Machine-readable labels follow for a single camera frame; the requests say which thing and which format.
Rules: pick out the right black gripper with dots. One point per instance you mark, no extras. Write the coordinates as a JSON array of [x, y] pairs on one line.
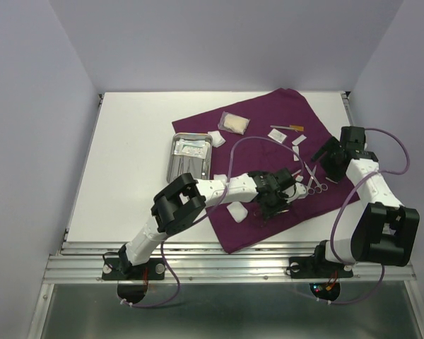
[[331, 145]]

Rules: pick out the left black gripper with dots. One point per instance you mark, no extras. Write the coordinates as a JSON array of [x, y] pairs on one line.
[[268, 212]]

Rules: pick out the steel scissors pair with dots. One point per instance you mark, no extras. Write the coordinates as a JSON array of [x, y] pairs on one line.
[[318, 186], [310, 190]]

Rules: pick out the white gauze pad top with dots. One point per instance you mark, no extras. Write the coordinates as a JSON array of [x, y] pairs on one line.
[[217, 139]]

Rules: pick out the white gauze pad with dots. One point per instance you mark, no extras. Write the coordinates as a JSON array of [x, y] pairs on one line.
[[220, 177], [237, 211], [217, 139]]

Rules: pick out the white green sterile pouch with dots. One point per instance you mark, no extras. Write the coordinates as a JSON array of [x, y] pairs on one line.
[[191, 148]]

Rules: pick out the stainless steel tray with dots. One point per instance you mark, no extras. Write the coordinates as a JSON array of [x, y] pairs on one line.
[[178, 164]]

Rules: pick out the steel hemostat bottom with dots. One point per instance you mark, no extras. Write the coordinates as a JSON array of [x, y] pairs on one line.
[[263, 217]]

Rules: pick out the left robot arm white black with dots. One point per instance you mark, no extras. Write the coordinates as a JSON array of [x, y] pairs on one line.
[[176, 208]]

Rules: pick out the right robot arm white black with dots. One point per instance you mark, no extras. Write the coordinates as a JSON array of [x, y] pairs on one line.
[[386, 231]]

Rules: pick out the purple surgical cloth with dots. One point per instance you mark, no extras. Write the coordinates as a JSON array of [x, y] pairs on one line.
[[322, 115]]

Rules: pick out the small white paper strip upper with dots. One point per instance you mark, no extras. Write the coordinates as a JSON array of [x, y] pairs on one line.
[[299, 140]]

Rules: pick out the small white paper strip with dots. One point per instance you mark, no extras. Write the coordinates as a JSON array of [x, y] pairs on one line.
[[296, 153], [299, 140]]

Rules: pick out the white gauze pad bottom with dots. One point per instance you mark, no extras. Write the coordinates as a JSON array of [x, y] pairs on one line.
[[237, 211]]

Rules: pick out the scalpel blade orange packet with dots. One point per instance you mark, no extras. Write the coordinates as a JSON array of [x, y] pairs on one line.
[[290, 128]]

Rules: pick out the small white paper strip lower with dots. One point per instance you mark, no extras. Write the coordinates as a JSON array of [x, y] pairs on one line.
[[296, 153]]

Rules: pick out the white gauze pad middle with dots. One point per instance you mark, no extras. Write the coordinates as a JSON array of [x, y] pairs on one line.
[[220, 177]]

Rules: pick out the small clear bagged packet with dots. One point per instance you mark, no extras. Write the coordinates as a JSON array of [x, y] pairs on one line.
[[277, 135]]

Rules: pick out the bagged beige bandage roll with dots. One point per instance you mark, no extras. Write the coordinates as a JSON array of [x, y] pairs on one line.
[[233, 123]]

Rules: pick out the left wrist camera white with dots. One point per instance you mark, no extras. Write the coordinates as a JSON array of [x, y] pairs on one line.
[[300, 191]]

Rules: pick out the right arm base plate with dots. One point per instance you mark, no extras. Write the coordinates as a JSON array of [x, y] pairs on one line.
[[307, 267]]

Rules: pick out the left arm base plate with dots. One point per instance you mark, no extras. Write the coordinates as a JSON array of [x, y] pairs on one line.
[[153, 270]]

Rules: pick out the aluminium front rail frame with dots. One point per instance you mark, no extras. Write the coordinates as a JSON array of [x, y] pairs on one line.
[[78, 263]]

